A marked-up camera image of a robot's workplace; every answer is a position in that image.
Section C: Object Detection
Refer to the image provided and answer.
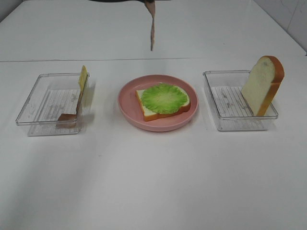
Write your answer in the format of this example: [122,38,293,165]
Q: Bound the white bread slice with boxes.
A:
[135,90,190,122]
[241,56,284,116]

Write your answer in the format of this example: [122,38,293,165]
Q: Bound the green lettuce leaf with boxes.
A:
[140,83,189,115]

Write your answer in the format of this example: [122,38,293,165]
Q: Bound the bacon strip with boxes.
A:
[56,92,83,128]
[144,0,155,51]

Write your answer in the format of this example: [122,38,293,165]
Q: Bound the pink round plate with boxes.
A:
[118,75,199,132]

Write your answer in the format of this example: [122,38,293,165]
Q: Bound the clear plastic bread tray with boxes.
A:
[203,70,278,131]

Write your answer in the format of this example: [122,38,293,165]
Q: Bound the yellow cheese slice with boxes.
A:
[78,65,88,97]

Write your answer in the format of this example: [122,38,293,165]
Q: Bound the clear plastic ingredient tray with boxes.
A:
[15,72,88,137]

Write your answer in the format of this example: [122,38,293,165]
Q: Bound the upright white bread slice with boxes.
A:
[241,56,284,116]

